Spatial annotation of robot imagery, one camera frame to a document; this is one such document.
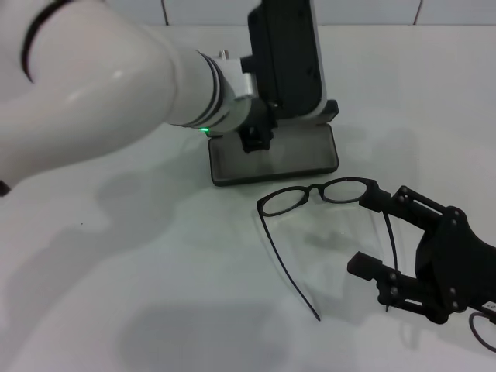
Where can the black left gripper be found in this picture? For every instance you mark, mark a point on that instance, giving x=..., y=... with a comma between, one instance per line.
x=255, y=116

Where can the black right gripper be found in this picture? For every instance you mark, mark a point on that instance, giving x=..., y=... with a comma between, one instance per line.
x=457, y=267

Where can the black glasses case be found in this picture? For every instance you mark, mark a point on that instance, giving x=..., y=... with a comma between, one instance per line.
x=294, y=155

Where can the black glasses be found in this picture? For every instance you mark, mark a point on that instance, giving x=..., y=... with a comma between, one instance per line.
x=261, y=205

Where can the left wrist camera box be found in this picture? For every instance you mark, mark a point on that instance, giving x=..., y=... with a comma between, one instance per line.
x=286, y=58

